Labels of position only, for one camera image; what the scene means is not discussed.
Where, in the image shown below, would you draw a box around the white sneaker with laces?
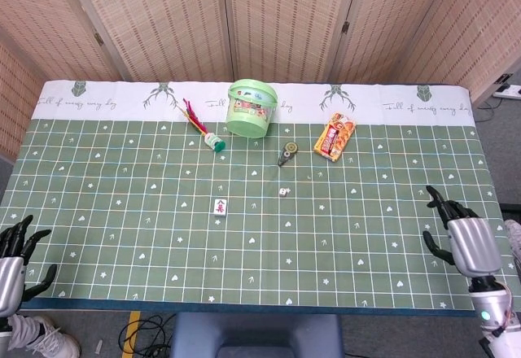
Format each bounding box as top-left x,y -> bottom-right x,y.
7,313 -> 81,358

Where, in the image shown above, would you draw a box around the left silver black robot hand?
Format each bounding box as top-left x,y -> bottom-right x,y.
0,214 -> 59,318

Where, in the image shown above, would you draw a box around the feather shuttlecock with green base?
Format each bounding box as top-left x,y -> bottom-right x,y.
182,97 -> 227,154

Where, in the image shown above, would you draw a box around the dark correction tape dispenser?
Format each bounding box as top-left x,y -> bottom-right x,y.
277,140 -> 300,168

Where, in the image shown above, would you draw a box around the blue padded stool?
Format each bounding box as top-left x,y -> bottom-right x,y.
169,312 -> 345,358

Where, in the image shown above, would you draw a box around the black floor cables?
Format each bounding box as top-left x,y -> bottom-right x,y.
117,312 -> 177,358

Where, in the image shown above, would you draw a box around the white power strip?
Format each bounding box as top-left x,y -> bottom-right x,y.
492,72 -> 521,99

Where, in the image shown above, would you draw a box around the white grey sneaker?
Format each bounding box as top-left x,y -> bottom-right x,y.
504,218 -> 521,255

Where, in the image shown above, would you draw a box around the woven folding screen panel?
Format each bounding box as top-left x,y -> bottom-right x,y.
0,0 -> 123,162
329,0 -> 459,86
60,0 -> 238,83
221,0 -> 363,85
410,0 -> 521,105

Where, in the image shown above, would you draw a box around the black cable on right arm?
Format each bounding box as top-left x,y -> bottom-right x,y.
478,284 -> 521,358

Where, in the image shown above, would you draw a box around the green plastic bucket with lid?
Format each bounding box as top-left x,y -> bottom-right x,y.
225,78 -> 279,138

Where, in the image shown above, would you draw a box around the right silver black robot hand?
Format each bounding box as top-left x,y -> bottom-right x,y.
422,185 -> 503,292

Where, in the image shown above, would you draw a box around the yellow floor tape strip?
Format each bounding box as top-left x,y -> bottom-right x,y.
120,311 -> 142,358

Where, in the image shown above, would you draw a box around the orange curry box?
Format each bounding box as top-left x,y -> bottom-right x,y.
312,111 -> 357,164

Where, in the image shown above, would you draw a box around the green grid tablecloth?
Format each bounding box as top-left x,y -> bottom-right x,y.
0,79 -> 521,318

